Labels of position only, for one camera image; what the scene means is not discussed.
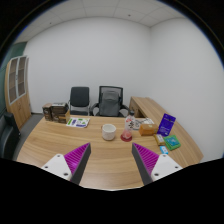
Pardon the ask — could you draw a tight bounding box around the small blue packet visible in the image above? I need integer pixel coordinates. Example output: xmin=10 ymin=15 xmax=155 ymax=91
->
xmin=159 ymin=145 xmax=170 ymax=155

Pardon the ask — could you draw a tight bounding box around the small dark brown box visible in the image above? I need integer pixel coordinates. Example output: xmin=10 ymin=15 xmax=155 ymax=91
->
xmin=41 ymin=102 xmax=54 ymax=122

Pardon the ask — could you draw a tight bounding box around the black visitor chair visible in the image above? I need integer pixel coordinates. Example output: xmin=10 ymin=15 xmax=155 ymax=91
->
xmin=68 ymin=86 xmax=92 ymax=117

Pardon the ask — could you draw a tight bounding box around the black leather armchair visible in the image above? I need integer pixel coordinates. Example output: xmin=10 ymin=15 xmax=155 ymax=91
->
xmin=0 ymin=112 xmax=22 ymax=160

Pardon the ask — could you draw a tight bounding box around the white ceramic mug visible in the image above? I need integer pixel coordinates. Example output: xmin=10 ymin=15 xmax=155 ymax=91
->
xmin=101 ymin=123 xmax=117 ymax=142

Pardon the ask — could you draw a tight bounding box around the tan cardboard box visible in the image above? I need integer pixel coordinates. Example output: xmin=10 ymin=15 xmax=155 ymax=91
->
xmin=51 ymin=110 xmax=72 ymax=125

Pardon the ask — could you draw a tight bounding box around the wooden glass-door shelf cabinet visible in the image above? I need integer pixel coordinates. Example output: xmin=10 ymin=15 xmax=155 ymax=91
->
xmin=4 ymin=55 xmax=33 ymax=130

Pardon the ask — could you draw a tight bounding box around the wooden side desk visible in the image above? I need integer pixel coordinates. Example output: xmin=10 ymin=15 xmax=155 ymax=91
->
xmin=128 ymin=96 xmax=183 ymax=131

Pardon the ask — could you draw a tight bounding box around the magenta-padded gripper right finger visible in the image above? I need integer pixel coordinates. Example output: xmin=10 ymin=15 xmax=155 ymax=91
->
xmin=131 ymin=142 xmax=184 ymax=186

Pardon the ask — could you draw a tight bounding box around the green packet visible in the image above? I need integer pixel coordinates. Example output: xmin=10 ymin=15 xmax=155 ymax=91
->
xmin=163 ymin=134 xmax=182 ymax=152

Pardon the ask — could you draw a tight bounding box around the purple standing sign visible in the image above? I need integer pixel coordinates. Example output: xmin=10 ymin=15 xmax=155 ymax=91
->
xmin=156 ymin=113 xmax=177 ymax=137

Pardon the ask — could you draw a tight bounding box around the flat round red coaster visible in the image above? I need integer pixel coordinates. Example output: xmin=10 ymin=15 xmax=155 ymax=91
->
xmin=120 ymin=134 xmax=134 ymax=143

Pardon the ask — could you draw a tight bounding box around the white printed leaflet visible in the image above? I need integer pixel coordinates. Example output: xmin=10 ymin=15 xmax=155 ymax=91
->
xmin=65 ymin=117 xmax=91 ymax=129

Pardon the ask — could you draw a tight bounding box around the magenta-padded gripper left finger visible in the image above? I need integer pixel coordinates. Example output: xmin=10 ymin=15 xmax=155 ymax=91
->
xmin=41 ymin=142 xmax=92 ymax=185

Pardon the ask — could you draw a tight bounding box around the grey mesh office chair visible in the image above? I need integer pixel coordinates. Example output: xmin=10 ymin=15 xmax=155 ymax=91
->
xmin=90 ymin=85 xmax=134 ymax=118

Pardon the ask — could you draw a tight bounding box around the yellow-brown snack packet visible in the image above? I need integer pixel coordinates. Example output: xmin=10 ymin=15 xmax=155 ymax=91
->
xmin=153 ymin=133 xmax=167 ymax=147

